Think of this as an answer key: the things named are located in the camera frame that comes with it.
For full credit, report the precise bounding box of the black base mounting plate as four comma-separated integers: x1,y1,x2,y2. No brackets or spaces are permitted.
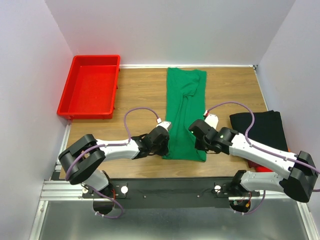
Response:
82,177,260,216

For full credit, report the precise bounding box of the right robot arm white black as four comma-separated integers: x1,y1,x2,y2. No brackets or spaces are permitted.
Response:
188,119,319,203

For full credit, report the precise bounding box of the black folded t shirt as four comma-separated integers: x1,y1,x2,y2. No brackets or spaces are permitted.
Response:
229,110,288,152

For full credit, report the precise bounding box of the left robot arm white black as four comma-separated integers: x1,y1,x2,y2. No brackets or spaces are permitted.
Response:
58,121,171,198

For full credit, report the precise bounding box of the dark red folded t shirt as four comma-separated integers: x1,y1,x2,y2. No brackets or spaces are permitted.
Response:
247,160,260,169

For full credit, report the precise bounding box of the red plastic bin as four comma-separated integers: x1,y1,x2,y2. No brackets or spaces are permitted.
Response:
56,55,121,120

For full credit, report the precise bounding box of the green polo shirt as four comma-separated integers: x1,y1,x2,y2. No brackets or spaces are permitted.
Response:
163,68,207,162

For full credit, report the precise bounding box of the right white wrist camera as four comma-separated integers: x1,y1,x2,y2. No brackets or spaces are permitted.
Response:
203,110,219,129

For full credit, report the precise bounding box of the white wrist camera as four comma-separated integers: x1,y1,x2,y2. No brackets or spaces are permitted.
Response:
203,110,219,129
156,117,172,131

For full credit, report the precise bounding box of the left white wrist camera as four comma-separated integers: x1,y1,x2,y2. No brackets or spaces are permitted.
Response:
156,117,172,131

